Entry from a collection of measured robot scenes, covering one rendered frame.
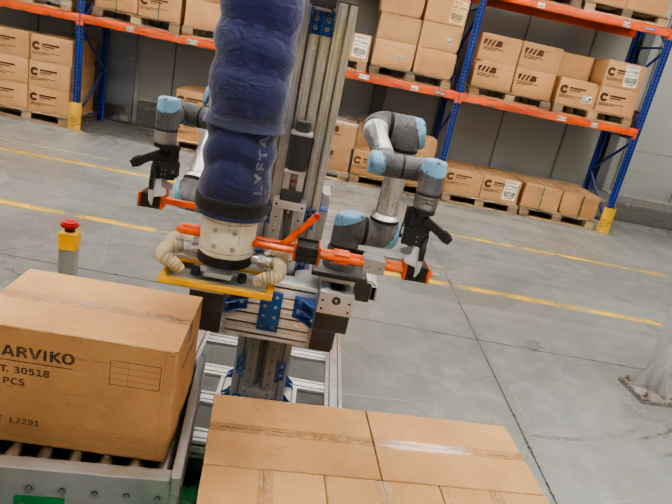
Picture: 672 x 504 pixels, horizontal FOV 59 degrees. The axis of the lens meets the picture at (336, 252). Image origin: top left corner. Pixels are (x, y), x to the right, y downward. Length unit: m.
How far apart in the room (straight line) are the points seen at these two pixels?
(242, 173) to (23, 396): 0.94
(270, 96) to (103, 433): 1.14
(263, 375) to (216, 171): 1.28
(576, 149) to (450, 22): 3.46
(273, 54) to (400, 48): 7.29
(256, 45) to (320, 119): 0.83
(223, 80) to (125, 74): 9.02
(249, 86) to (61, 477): 1.22
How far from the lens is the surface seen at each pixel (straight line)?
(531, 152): 10.85
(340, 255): 1.84
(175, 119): 2.08
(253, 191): 1.74
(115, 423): 2.00
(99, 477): 1.95
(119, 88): 10.74
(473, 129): 10.52
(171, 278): 1.80
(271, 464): 2.10
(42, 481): 2.01
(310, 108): 2.43
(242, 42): 1.67
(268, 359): 2.70
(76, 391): 1.98
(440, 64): 9.01
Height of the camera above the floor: 1.87
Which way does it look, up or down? 19 degrees down
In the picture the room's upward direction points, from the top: 12 degrees clockwise
